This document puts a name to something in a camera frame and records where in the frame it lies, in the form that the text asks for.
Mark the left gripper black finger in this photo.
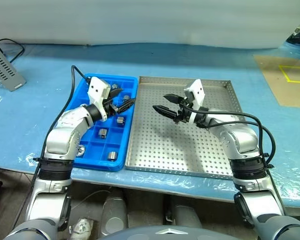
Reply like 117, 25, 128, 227
117, 98, 137, 114
109, 87, 124, 100

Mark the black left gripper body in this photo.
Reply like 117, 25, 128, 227
103, 96, 121, 117

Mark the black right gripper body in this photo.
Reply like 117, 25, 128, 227
173, 95, 194, 125

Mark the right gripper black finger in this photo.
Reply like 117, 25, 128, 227
152, 105, 178, 121
162, 93, 184, 105

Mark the blue plastic compartment tray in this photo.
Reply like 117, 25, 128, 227
71, 73, 139, 173

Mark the perforated steel tray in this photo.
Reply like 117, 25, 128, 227
124, 76, 247, 180

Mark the brown cardboard sheet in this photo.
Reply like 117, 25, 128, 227
253, 54, 300, 109

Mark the grey rounded robot leg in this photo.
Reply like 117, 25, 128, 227
168, 204, 203, 230
99, 194, 128, 237

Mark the grey vented power box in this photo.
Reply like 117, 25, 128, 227
0, 42, 27, 92

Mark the grey robot torso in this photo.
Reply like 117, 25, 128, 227
97, 224, 243, 240

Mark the white crumpled floor object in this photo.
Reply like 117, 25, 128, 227
69, 217, 95, 236

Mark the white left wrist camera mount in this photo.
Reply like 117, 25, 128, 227
86, 76, 112, 123

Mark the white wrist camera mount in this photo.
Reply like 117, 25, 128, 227
183, 78, 206, 123
86, 76, 112, 123

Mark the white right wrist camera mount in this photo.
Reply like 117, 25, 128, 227
183, 78, 206, 123

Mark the thin white floor wire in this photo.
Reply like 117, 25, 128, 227
72, 190, 111, 210

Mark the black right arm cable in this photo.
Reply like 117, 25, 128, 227
177, 104, 287, 216

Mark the black power box cable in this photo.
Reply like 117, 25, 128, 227
0, 38, 25, 63

